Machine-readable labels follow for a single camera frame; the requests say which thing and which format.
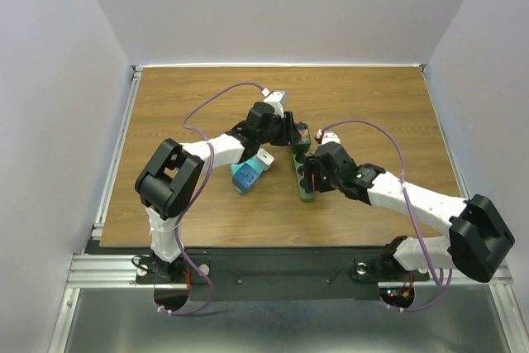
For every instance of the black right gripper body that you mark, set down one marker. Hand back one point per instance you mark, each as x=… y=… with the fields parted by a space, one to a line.
x=327 y=181

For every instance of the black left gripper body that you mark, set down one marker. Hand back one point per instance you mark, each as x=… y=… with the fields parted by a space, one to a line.
x=274 y=135

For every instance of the green power strip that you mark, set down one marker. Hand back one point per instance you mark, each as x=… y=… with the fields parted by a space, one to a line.
x=298 y=161

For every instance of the white USB charger plug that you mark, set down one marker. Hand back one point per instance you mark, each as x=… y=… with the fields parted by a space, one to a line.
x=264 y=159

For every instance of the blue cube socket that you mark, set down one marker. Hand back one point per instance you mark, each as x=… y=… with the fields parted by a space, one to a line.
x=244 y=179

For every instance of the pink square socket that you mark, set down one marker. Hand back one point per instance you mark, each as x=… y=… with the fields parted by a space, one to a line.
x=313 y=168

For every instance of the dark green dragon adapter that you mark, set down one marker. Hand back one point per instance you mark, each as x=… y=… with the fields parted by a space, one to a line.
x=303 y=145

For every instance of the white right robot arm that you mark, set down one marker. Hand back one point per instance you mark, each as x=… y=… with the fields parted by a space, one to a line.
x=474 y=239

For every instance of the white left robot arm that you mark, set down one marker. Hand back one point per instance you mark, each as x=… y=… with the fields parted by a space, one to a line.
x=168 y=182

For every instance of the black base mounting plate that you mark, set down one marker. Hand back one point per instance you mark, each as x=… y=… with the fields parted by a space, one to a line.
x=257 y=291

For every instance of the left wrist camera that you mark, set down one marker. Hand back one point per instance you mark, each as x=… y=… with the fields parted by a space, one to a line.
x=277 y=99

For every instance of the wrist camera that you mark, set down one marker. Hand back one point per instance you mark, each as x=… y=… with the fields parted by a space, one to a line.
x=324 y=137
x=277 y=99

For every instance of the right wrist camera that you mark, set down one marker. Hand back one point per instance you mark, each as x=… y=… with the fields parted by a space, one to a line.
x=324 y=137

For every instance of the aluminium table edge rail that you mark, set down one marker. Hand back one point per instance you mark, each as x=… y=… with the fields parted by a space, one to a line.
x=99 y=220

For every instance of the front aluminium rail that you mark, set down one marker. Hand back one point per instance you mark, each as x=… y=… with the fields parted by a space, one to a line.
x=238 y=267

